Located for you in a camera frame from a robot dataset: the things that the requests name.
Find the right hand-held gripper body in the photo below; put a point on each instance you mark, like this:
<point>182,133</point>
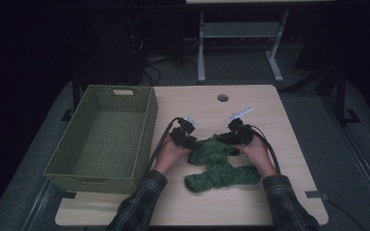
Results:
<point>241,133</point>

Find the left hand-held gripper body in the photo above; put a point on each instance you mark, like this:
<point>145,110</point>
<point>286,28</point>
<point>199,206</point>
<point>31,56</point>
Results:
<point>181,134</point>

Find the green knitted cloth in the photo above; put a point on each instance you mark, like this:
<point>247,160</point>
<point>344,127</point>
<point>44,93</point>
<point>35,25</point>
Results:
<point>218,166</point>

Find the green woven basket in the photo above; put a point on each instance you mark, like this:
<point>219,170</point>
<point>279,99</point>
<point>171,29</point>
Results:
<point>109,144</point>

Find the person's left hand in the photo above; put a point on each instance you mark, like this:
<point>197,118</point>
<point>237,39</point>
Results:
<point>170,155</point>

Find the person's right hand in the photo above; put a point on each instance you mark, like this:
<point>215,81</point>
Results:
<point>258,155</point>

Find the grey tape strip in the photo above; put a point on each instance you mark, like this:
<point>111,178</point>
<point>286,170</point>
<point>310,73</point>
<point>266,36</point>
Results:
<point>316,194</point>

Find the white metal stand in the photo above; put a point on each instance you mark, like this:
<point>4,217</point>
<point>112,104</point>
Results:
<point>241,29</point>

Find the black metal stand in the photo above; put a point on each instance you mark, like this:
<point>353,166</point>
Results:
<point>340,96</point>

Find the black tape strip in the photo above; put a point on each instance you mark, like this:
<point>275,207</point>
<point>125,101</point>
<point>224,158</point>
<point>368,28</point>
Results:
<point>68,195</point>

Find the black metal post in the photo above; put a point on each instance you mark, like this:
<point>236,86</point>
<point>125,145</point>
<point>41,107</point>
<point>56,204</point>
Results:
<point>75,96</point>

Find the metal floor rail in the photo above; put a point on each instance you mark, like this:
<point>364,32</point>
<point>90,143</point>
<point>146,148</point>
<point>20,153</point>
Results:
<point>40,205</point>
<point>359,166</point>

